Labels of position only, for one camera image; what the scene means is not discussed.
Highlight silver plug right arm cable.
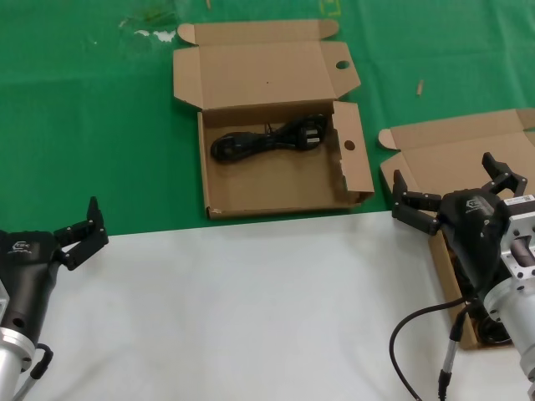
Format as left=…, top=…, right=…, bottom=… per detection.
left=436, top=302, right=477, bottom=401

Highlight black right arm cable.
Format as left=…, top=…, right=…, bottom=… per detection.
left=389, top=294, right=480, bottom=401

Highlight open cardboard box round holes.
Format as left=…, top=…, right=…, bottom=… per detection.
left=172, top=18, right=375, bottom=221

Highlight open cardboard box of cables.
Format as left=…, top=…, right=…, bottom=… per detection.
left=378, top=108, right=535, bottom=350

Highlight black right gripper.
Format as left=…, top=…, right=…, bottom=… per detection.
left=390, top=152, right=528, bottom=296

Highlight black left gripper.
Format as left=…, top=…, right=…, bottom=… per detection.
left=0, top=195, right=110, bottom=340

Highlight green table mat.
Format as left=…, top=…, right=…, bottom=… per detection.
left=0, top=0, right=535, bottom=237

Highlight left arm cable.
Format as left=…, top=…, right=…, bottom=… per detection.
left=15, top=342, right=54, bottom=401

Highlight black power cord bundle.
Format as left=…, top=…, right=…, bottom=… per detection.
left=477, top=309, right=514, bottom=346
left=210, top=113, right=328, bottom=162

